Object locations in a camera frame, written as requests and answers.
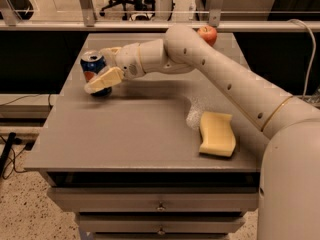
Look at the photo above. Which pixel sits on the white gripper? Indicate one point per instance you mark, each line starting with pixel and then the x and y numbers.
pixel 129 62

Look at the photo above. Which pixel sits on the blue pepsi can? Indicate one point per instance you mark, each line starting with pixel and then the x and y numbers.
pixel 92 62

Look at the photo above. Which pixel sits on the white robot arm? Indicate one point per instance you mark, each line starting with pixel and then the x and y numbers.
pixel 289 194

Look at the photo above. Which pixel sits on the red apple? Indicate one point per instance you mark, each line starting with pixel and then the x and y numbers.
pixel 208 34

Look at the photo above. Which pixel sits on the metal glass railing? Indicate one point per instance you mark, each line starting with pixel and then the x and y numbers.
pixel 225 15

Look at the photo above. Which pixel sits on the grey drawer cabinet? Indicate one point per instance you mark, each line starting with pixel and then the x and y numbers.
pixel 145 137

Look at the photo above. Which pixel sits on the yellow sponge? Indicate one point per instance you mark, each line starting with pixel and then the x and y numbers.
pixel 217 134

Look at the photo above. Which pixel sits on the middle grey drawer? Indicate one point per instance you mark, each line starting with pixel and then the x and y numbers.
pixel 101 200

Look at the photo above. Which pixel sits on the grey drawer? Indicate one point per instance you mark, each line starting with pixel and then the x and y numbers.
pixel 101 200
pixel 161 224

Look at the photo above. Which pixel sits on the lower grey drawer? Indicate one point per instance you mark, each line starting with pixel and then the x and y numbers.
pixel 161 224

